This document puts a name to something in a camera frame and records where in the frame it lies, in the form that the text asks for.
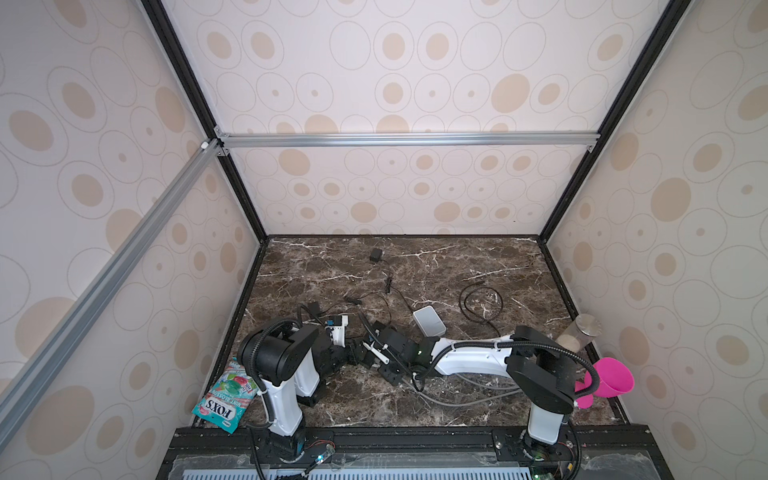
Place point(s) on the green snack packet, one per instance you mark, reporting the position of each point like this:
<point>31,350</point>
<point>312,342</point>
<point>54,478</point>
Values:
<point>224,404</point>

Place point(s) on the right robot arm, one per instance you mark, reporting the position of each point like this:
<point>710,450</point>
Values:
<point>551,376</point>

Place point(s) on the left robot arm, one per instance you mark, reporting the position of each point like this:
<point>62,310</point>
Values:
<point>290,361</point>

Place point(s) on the aluminium crossbar back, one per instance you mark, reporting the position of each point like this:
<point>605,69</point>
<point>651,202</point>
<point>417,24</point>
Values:
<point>428,139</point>

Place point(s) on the black network switch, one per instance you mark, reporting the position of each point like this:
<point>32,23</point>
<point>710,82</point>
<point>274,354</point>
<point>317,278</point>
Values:
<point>360,354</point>

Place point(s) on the white rectangular box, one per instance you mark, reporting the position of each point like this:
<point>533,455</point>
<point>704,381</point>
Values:
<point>429,322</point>

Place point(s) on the black corner frame post right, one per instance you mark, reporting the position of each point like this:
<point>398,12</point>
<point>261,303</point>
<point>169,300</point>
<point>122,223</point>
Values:
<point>650,53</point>

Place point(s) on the aluminium crossbar left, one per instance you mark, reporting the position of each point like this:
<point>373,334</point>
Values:
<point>40,371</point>

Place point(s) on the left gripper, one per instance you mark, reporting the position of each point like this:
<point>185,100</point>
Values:
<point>343,349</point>

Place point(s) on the pink silicone funnel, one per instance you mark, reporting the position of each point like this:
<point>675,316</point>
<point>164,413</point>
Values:
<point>615,379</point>

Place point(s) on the black corner frame post left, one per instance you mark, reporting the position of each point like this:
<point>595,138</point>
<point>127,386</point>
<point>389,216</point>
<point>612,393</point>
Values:
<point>162,26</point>

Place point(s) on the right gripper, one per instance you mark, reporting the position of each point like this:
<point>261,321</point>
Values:
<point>384,374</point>

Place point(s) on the aluminium crossbar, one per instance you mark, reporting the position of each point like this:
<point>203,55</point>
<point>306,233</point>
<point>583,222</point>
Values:
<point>428,139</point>
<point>40,371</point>

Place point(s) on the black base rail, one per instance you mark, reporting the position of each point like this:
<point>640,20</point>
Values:
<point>582,452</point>

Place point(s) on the black corner frame post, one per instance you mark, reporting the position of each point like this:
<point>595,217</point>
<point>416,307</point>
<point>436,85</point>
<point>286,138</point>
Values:
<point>650,53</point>
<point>162,26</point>

